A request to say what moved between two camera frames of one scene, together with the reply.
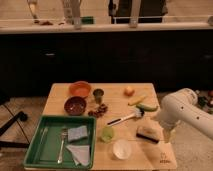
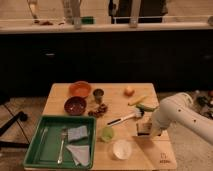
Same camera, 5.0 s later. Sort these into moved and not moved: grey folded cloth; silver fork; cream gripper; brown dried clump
Moved: cream gripper
Not moved: brown dried clump; grey folded cloth; silver fork
